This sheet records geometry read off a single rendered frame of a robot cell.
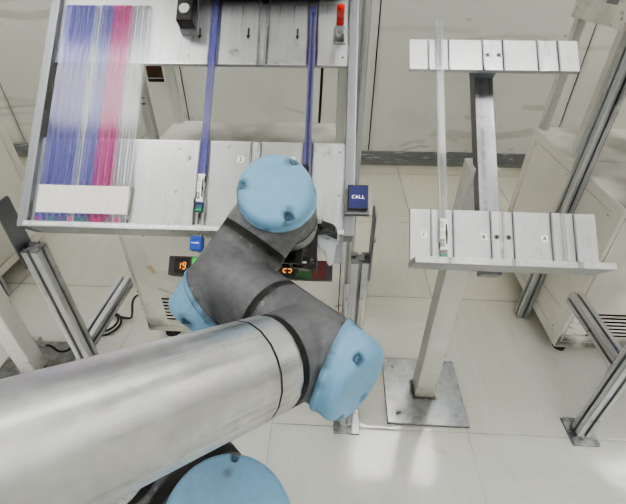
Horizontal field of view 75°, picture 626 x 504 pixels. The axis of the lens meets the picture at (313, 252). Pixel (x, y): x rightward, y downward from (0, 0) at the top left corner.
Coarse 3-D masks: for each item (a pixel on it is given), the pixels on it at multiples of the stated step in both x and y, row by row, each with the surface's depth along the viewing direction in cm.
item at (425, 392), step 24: (456, 288) 105; (432, 312) 114; (456, 312) 110; (432, 336) 116; (384, 360) 145; (408, 360) 145; (432, 360) 122; (384, 384) 137; (408, 384) 137; (432, 384) 129; (456, 384) 137; (408, 408) 130; (432, 408) 130; (456, 408) 130
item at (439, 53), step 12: (444, 96) 81; (444, 108) 80; (444, 120) 80; (444, 132) 79; (444, 144) 79; (444, 156) 78; (444, 168) 78; (444, 180) 77; (444, 192) 77; (444, 204) 76; (444, 216) 76; (444, 252) 74
